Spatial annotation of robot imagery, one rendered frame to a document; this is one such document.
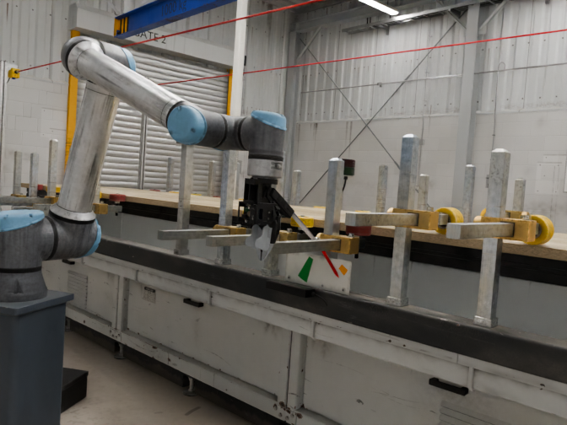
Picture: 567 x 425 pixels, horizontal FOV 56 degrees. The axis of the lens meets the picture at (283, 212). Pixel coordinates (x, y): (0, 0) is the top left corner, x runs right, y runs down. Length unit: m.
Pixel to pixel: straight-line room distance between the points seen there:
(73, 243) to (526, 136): 7.97
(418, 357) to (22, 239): 1.23
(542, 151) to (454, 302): 7.42
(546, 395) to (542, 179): 7.65
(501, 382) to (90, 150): 1.38
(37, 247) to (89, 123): 0.43
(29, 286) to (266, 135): 0.92
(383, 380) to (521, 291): 0.58
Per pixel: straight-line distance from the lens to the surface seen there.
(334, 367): 2.02
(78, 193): 1.88
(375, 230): 1.73
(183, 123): 1.30
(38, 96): 9.53
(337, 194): 1.64
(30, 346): 1.85
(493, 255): 1.39
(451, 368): 1.51
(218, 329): 2.44
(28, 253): 1.83
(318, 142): 11.63
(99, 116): 1.82
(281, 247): 1.41
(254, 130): 1.34
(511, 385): 1.46
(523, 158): 9.11
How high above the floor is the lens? 1.01
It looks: 3 degrees down
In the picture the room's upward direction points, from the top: 4 degrees clockwise
